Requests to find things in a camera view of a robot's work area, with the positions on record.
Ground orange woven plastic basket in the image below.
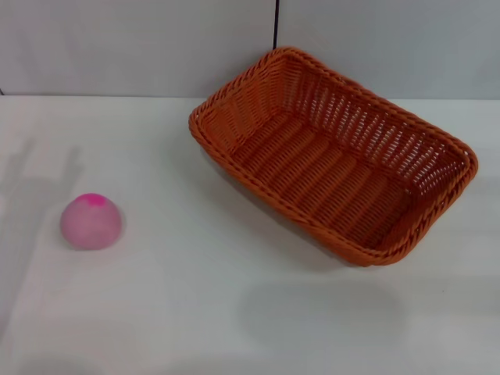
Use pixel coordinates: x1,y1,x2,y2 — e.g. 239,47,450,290
187,46,479,269

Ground pink peach toy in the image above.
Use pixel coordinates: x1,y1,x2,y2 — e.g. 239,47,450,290
59,192,123,251

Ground dark vertical wall strip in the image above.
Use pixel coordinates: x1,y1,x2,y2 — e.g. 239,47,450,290
271,0,282,52

